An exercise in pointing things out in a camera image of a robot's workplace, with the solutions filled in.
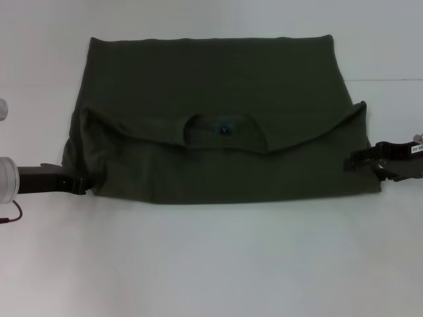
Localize dark green FREE t-shirt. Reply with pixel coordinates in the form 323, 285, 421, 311
61, 32, 384, 205

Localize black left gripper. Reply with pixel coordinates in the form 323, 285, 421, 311
16, 162, 89, 196

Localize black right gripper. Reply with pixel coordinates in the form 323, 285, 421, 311
342, 141, 423, 182

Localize dark left arm cable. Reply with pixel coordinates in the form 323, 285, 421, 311
0, 200, 24, 226

